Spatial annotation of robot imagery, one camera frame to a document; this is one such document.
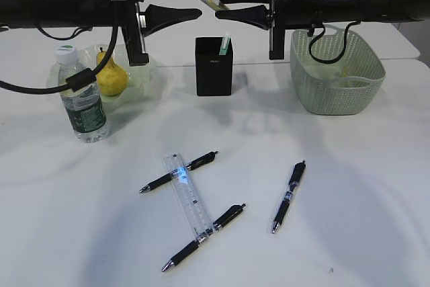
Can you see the mint green pen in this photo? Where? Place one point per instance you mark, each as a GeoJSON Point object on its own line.
{"type": "Point", "coordinates": [224, 44]}

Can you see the green woven plastic basket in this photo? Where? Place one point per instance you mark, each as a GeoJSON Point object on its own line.
{"type": "Point", "coordinates": [312, 66]}

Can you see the yellow white waste paper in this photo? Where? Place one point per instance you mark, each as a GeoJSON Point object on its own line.
{"type": "Point", "coordinates": [341, 78]}

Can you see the black pen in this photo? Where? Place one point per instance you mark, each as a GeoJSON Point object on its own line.
{"type": "Point", "coordinates": [196, 163]}
{"type": "Point", "coordinates": [293, 183]}
{"type": "Point", "coordinates": [233, 212]}

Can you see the green wavy glass plate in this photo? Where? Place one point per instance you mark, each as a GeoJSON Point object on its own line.
{"type": "Point", "coordinates": [139, 76]}

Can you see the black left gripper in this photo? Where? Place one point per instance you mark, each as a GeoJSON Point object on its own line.
{"type": "Point", "coordinates": [102, 12]}

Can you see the black pen upper left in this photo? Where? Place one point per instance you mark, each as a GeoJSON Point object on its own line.
{"type": "Point", "coordinates": [196, 163]}

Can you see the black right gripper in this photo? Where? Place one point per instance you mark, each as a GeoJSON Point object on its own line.
{"type": "Point", "coordinates": [281, 16]}

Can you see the clear plastic ruler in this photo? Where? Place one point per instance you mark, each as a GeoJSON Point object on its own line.
{"type": "Point", "coordinates": [193, 207]}

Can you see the black pen right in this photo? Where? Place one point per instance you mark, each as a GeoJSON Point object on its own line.
{"type": "Point", "coordinates": [293, 183]}

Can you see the black square pen holder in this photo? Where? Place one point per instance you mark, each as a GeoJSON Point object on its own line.
{"type": "Point", "coordinates": [213, 71]}

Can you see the clear plastic water bottle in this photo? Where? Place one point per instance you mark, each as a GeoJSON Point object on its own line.
{"type": "Point", "coordinates": [84, 107]}

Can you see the yellow pear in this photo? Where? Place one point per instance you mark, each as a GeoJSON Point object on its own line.
{"type": "Point", "coordinates": [112, 79]}

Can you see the black pen lower middle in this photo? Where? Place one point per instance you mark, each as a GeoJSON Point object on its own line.
{"type": "Point", "coordinates": [233, 212]}

